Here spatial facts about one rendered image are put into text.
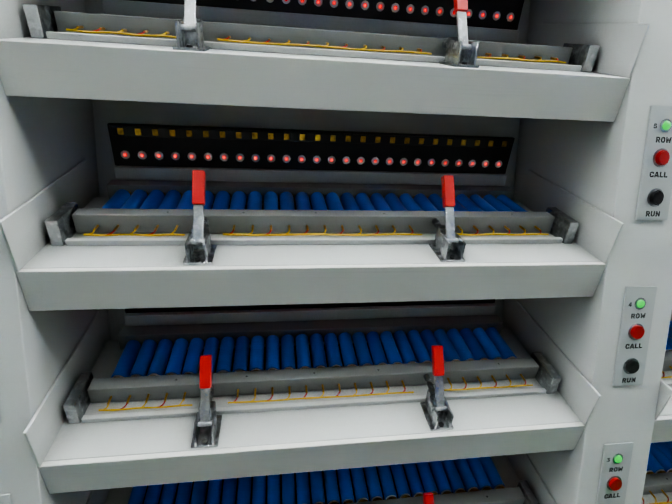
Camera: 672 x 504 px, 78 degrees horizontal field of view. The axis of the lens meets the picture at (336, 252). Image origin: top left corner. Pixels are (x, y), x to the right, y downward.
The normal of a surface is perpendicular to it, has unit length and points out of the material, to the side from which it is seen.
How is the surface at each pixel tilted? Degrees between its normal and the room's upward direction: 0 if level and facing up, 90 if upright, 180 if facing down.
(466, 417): 19
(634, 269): 90
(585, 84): 109
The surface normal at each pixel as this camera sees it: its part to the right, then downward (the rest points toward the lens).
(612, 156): -0.99, 0.00
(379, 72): 0.13, 0.48
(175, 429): 0.07, -0.88
